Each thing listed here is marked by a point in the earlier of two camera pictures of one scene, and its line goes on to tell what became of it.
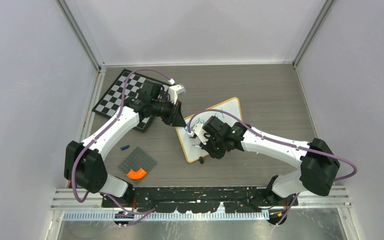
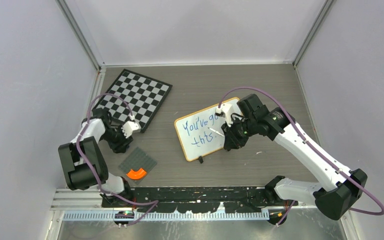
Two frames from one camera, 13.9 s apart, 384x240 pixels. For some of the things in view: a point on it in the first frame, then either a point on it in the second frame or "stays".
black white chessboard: x=112 y=98 stays
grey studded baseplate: x=136 y=160 stays
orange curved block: x=136 y=175 stays
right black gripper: x=219 y=154 -> x=232 y=140
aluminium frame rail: x=63 y=200 stays
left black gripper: x=175 y=117 -> x=121 y=146
